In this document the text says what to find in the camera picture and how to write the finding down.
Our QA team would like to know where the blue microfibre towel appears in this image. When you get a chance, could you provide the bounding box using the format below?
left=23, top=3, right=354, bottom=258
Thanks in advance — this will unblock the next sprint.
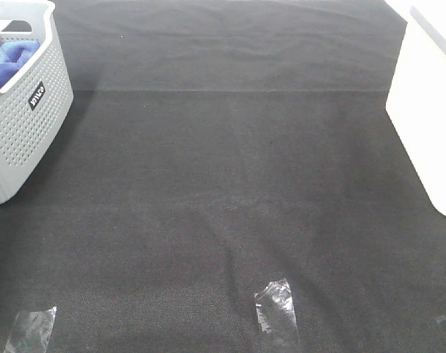
left=0, top=40, right=40, bottom=89

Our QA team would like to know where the black felt table mat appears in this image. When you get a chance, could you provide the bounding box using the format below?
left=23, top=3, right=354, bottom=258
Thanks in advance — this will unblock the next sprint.
left=0, top=1, right=446, bottom=352

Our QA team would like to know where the clear tape strip middle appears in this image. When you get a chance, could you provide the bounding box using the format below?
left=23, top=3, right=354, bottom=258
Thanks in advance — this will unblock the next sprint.
left=253, top=278, right=298, bottom=340

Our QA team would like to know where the grey perforated laundry basket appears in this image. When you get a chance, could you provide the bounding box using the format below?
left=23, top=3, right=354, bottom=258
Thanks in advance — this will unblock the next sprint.
left=0, top=1, right=73, bottom=204

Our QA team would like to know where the white plastic storage bin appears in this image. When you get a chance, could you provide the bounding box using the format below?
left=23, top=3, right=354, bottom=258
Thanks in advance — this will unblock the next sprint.
left=386, top=1, right=446, bottom=216

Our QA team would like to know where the clear tape strip left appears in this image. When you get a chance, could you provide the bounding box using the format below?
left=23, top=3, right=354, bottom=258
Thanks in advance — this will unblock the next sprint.
left=4, top=307, right=57, bottom=353

